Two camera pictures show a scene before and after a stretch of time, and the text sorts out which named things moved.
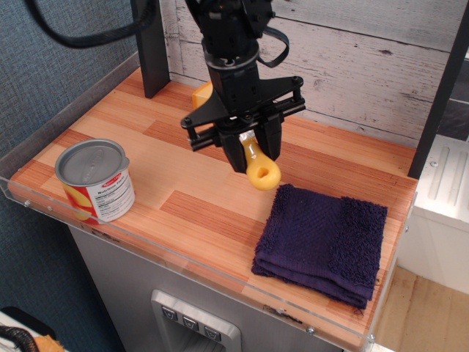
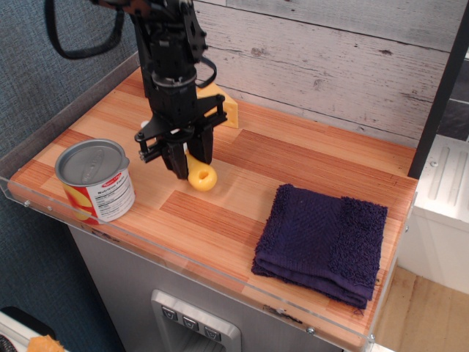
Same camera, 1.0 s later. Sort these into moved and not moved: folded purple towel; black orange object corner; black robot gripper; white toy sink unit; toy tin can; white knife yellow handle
Moved: white knife yellow handle; black robot gripper
Not moved: toy tin can; white toy sink unit; black orange object corner; folded purple towel
